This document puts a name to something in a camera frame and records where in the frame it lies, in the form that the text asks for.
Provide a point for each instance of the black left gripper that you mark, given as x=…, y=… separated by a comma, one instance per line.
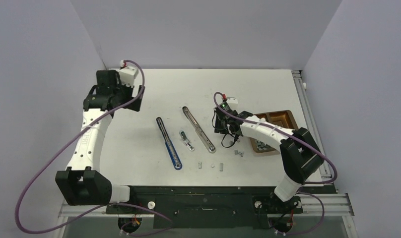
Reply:
x=135, y=105

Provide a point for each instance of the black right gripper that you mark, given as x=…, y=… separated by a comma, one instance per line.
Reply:
x=219, y=129

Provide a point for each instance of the silver black stapler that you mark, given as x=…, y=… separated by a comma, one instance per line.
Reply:
x=199, y=131

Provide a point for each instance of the light blue staple box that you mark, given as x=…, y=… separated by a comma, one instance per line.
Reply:
x=186, y=141

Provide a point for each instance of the blue stapler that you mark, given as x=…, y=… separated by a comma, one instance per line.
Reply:
x=169, y=145

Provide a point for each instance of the brown plastic divided tray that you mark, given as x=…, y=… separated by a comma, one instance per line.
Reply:
x=281, y=118

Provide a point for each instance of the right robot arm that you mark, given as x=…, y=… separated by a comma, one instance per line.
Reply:
x=300, y=154

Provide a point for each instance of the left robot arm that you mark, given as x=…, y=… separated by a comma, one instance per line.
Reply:
x=81, y=183

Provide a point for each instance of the pile of grey staples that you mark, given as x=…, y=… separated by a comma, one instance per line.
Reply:
x=260, y=146

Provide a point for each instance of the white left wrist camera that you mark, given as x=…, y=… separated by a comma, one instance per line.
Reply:
x=128, y=75

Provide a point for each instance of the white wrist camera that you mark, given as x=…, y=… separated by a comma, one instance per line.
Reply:
x=232, y=101
x=128, y=75

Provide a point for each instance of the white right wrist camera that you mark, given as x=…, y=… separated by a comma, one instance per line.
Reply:
x=232, y=101

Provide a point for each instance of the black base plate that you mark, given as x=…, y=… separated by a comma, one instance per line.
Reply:
x=207, y=208

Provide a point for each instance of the aluminium frame rail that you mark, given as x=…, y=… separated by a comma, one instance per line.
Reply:
x=134, y=151

